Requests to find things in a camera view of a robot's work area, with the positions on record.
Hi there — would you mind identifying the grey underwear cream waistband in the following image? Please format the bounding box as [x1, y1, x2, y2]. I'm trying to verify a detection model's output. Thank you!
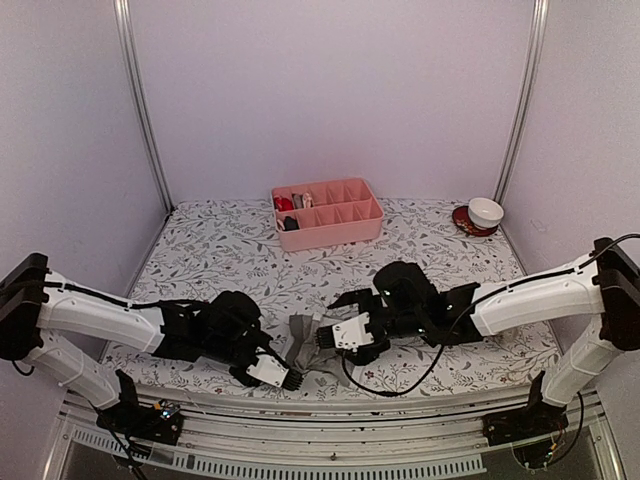
[292, 191, 314, 209]

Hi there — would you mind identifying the right aluminium frame post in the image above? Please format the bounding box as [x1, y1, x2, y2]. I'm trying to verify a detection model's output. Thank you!
[493, 0, 549, 204]

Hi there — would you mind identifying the white small bowl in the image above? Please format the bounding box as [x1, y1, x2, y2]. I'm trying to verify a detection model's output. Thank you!
[467, 197, 504, 229]

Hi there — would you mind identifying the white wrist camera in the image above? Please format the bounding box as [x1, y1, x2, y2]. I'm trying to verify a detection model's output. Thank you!
[246, 352, 303, 391]
[315, 313, 374, 351]

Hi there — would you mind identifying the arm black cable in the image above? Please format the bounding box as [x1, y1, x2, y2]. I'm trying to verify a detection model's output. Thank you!
[0, 279, 211, 376]
[340, 233, 640, 400]

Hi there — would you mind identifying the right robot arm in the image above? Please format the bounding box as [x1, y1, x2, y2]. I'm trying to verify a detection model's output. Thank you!
[315, 237, 639, 436]

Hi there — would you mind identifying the left aluminium frame post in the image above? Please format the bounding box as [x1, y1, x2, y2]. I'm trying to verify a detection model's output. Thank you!
[113, 0, 175, 213]

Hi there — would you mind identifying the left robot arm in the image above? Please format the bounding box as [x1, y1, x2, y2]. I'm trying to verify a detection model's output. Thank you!
[1, 253, 301, 434]

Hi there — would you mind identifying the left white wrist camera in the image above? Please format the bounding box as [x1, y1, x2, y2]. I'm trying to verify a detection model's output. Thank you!
[246, 352, 303, 391]

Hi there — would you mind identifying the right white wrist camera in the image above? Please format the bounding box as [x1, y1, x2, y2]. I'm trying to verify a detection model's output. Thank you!
[315, 313, 374, 351]

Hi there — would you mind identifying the aluminium frame post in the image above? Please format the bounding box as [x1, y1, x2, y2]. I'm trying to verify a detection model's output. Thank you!
[113, 0, 175, 213]
[493, 0, 549, 204]

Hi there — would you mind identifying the red rolled cloth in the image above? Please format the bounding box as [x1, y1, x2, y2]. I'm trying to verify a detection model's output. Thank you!
[274, 196, 295, 212]

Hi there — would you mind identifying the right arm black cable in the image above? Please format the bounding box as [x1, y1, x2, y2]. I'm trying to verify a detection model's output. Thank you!
[340, 233, 640, 400]

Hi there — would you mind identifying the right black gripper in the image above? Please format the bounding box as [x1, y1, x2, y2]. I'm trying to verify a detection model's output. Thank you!
[332, 287, 426, 364]

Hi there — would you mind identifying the dark rolled cloth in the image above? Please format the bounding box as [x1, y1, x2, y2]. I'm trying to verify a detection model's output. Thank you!
[281, 216, 300, 232]

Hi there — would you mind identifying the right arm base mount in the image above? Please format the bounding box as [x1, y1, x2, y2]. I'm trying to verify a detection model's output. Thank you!
[482, 371, 583, 446]

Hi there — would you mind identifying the pink divided organizer box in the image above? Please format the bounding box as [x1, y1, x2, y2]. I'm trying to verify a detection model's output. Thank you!
[271, 178, 384, 252]

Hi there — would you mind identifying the floral table cloth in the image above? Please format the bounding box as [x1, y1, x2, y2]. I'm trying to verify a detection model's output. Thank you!
[103, 199, 560, 403]

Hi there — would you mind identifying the red patterned saucer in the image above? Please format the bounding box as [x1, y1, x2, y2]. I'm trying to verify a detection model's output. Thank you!
[452, 205, 499, 237]

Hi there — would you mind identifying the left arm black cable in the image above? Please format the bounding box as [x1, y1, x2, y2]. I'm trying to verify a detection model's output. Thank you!
[0, 279, 211, 376]

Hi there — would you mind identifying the grey boxer briefs lettered band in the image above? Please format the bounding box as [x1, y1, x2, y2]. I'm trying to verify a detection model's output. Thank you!
[284, 313, 349, 385]

